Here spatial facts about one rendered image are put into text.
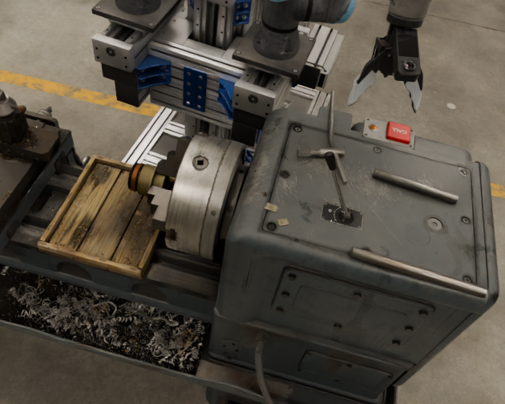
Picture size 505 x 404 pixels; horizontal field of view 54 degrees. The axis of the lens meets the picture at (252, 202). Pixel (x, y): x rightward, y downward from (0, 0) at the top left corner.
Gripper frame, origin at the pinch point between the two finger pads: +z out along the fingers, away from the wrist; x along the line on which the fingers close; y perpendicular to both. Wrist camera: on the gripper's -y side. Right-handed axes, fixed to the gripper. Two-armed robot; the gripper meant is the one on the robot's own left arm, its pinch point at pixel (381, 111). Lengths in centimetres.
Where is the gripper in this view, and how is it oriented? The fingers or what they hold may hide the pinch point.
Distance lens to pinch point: 113.8
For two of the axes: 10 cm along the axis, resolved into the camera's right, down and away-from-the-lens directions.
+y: 0.4, -6.0, 8.0
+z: -1.0, 8.0, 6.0
